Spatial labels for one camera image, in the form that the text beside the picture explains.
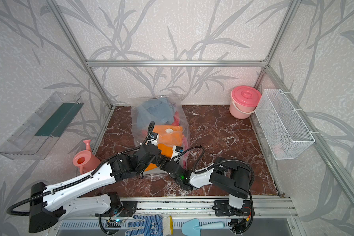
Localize orange trousers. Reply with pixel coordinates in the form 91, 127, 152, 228
153, 125, 183, 159

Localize clear plastic vacuum bag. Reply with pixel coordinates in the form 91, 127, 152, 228
130, 93, 190, 158

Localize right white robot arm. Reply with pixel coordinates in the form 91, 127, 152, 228
159, 158, 254, 221

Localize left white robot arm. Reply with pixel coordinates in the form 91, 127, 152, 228
6, 143, 164, 233

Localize pink garment in bag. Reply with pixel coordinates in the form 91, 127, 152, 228
172, 111, 190, 169

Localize blue folded towel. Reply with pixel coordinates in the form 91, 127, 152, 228
136, 97, 175, 129

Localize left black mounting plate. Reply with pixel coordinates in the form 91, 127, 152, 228
104, 201, 138, 217

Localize black mounting plate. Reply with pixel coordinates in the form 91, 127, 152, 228
104, 201, 138, 217
212, 200, 255, 218

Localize blue dotted work glove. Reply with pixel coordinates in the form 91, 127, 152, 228
125, 214, 173, 236

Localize light blue toy shovel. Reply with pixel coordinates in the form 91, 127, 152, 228
182, 219, 225, 236

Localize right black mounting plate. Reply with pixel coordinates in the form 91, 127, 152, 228
212, 200, 255, 218

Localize pink watering can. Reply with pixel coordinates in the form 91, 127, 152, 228
73, 140, 101, 175

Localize pink lidded bucket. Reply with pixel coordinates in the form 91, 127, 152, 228
229, 86, 262, 120

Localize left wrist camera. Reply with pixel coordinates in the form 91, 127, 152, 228
147, 132, 159, 146

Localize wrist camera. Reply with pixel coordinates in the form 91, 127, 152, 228
171, 146, 183, 159
147, 132, 159, 146

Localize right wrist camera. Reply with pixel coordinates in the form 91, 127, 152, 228
171, 146, 183, 159

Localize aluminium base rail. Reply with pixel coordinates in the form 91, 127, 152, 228
47, 196, 299, 222

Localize clear plastic wall shelf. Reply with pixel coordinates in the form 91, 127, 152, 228
0, 92, 84, 160

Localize white wire mesh basket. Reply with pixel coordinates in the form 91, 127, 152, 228
255, 88, 315, 160

